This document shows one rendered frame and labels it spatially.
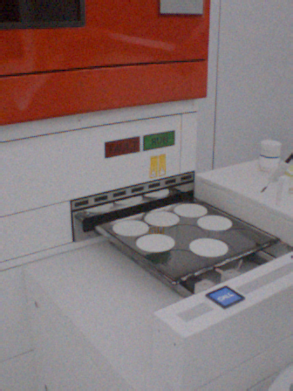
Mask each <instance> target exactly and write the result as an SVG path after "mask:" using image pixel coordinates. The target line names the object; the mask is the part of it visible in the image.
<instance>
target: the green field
mask: <svg viewBox="0 0 293 391"><path fill-rule="evenodd" d="M172 144H174V132H172V133H166V134H157V135H152V136H147V137H145V149H149V148H154V147H162V146H167V145H172Z"/></svg>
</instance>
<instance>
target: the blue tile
mask: <svg viewBox="0 0 293 391"><path fill-rule="evenodd" d="M209 296H211V297H212V298H214V299H216V300H217V301H218V302H220V303H222V304H223V305H228V304H230V303H232V302H233V301H236V300H237V299H239V298H241V297H239V296H236V295H235V294H234V293H233V292H232V291H230V290H229V289H227V288H224V289H222V290H219V291H218V292H214V293H212V294H210V295H209Z"/></svg>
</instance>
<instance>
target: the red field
mask: <svg viewBox="0 0 293 391"><path fill-rule="evenodd" d="M136 151H139V137H138V138H132V139H127V140H122V141H113V142H108V143H106V157H109V156H114V155H118V154H127V153H131V152H136Z"/></svg>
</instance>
